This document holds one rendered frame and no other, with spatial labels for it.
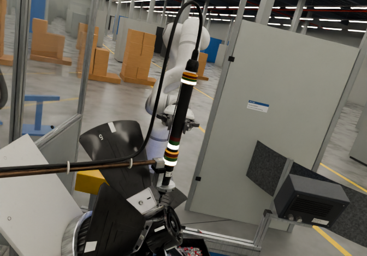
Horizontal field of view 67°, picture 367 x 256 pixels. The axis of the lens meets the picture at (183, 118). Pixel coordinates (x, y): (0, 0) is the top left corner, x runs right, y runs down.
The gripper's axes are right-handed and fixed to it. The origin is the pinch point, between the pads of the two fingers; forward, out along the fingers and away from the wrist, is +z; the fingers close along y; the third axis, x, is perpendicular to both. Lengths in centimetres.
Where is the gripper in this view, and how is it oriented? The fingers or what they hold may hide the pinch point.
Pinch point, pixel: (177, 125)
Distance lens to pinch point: 82.0
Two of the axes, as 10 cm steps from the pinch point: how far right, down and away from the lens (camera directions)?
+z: -0.1, 2.7, -9.6
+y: -9.7, -2.2, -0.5
